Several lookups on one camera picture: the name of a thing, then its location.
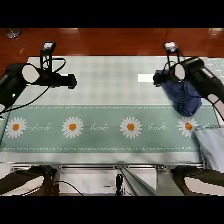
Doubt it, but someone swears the navy blue T-shirt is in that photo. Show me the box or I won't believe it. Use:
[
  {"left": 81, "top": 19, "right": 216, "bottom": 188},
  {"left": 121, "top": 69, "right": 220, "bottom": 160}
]
[{"left": 161, "top": 79, "right": 204, "bottom": 118}]

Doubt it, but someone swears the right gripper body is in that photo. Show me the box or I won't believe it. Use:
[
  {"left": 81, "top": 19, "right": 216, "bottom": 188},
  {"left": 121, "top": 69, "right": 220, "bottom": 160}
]
[{"left": 152, "top": 68, "right": 176, "bottom": 87}]

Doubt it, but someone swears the light blue garment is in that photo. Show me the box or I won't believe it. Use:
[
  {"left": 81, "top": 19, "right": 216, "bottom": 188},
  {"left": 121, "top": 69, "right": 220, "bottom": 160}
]
[{"left": 193, "top": 127, "right": 224, "bottom": 173}]

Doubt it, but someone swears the silver frame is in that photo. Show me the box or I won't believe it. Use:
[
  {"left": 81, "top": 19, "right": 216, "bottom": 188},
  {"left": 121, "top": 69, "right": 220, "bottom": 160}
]
[{"left": 0, "top": 161, "right": 224, "bottom": 197}]

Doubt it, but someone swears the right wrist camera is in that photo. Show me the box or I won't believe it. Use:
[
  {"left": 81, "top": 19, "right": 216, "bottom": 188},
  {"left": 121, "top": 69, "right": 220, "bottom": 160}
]
[{"left": 162, "top": 40, "right": 181, "bottom": 69}]

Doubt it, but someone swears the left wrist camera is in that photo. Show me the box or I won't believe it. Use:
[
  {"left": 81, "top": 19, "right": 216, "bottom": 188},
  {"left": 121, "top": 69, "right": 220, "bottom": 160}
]
[{"left": 39, "top": 40, "right": 57, "bottom": 72}]

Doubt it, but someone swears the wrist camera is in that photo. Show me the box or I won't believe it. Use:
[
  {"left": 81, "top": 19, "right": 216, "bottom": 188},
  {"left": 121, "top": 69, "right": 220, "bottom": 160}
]
[
  {"left": 39, "top": 40, "right": 57, "bottom": 72},
  {"left": 162, "top": 40, "right": 181, "bottom": 69}
]

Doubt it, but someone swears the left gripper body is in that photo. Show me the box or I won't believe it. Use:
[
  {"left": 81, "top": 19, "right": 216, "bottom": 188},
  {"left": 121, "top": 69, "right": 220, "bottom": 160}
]
[{"left": 49, "top": 73, "right": 79, "bottom": 90}]

